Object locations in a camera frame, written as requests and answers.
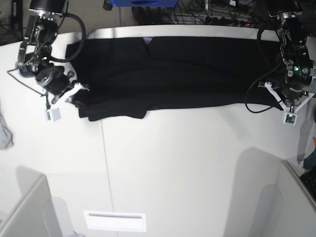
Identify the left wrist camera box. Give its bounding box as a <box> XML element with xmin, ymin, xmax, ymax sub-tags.
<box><xmin>283</xmin><ymin>112</ymin><xmax>297</xmax><ymax>126</ymax></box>

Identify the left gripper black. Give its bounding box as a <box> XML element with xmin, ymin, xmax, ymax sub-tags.
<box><xmin>258</xmin><ymin>65</ymin><xmax>316</xmax><ymax>111</ymax></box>

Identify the grey cloth at left edge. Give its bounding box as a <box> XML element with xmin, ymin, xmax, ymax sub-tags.
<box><xmin>0</xmin><ymin>111</ymin><xmax>14</xmax><ymax>150</ymax></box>

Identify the grey right partition panel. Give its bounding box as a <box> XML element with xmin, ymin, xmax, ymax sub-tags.
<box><xmin>275</xmin><ymin>161</ymin><xmax>316</xmax><ymax>237</ymax></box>

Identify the black printed T-shirt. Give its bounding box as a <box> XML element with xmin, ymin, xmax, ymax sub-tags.
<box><xmin>71</xmin><ymin>37</ymin><xmax>277</xmax><ymax>121</ymax></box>

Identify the blue box behind table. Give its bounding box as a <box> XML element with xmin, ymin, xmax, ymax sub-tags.
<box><xmin>110</xmin><ymin>0</ymin><xmax>178</xmax><ymax>7</ymax></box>

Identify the grey partition panel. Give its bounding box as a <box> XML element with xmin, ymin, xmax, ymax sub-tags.
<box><xmin>0</xmin><ymin>175</ymin><xmax>63</xmax><ymax>237</ymax></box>
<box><xmin>275</xmin><ymin>161</ymin><xmax>316</xmax><ymax>237</ymax></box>

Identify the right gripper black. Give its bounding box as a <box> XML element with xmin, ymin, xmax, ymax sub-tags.
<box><xmin>36</xmin><ymin>66</ymin><xmax>90</xmax><ymax>109</ymax></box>

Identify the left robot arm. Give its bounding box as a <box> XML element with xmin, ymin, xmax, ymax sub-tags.
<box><xmin>256</xmin><ymin>0</ymin><xmax>316</xmax><ymax>114</ymax></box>

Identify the grey left partition panel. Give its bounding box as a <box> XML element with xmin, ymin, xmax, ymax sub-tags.
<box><xmin>0</xmin><ymin>175</ymin><xmax>63</xmax><ymax>237</ymax></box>

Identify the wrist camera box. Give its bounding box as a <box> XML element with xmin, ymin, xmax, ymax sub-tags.
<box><xmin>283</xmin><ymin>112</ymin><xmax>297</xmax><ymax>126</ymax></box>
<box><xmin>45</xmin><ymin>108</ymin><xmax>61</xmax><ymax>122</ymax></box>

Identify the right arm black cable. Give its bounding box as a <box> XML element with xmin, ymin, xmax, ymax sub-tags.
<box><xmin>48</xmin><ymin>12</ymin><xmax>86</xmax><ymax>63</ymax></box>

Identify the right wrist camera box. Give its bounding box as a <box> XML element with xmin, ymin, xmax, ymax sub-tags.
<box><xmin>45</xmin><ymin>108</ymin><xmax>61</xmax><ymax>122</ymax></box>

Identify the black keyboard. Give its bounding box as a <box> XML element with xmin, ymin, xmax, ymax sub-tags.
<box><xmin>300</xmin><ymin>169</ymin><xmax>316</xmax><ymax>199</ymax></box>

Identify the grey strap at right edge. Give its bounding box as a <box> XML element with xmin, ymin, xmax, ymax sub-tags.
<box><xmin>296</xmin><ymin>116</ymin><xmax>314</xmax><ymax>165</ymax></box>

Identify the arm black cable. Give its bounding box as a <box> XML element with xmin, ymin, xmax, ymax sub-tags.
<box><xmin>48</xmin><ymin>12</ymin><xmax>86</xmax><ymax>63</ymax></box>
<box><xmin>244</xmin><ymin>27</ymin><xmax>287</xmax><ymax>114</ymax></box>

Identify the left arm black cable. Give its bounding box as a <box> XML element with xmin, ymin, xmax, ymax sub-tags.
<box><xmin>244</xmin><ymin>27</ymin><xmax>287</xmax><ymax>114</ymax></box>

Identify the black power strip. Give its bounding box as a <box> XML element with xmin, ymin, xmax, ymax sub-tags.
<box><xmin>204</xmin><ymin>16</ymin><xmax>250</xmax><ymax>27</ymax></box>

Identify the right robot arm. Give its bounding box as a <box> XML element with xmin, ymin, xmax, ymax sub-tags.
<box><xmin>15</xmin><ymin>0</ymin><xmax>89</xmax><ymax>109</ymax></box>

